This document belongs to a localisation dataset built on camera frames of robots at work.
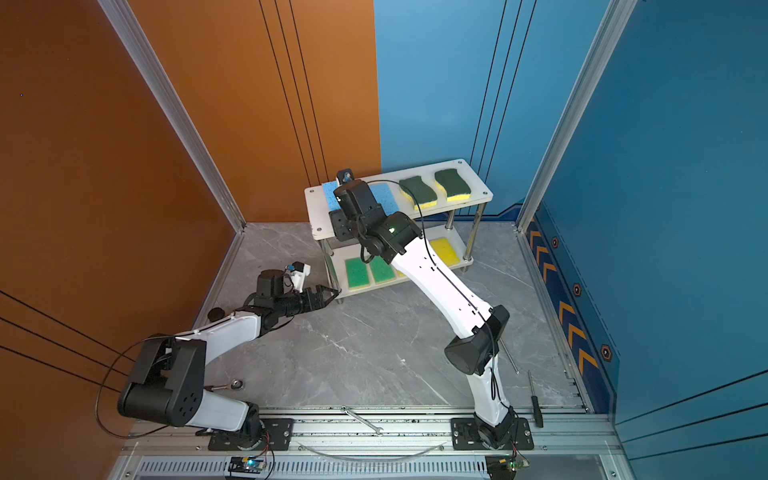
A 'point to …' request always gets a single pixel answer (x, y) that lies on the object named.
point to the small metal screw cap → (237, 384)
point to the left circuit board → (246, 465)
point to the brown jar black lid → (215, 314)
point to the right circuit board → (501, 467)
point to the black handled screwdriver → (538, 417)
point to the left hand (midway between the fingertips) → (330, 293)
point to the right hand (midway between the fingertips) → (343, 213)
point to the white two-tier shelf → (443, 202)
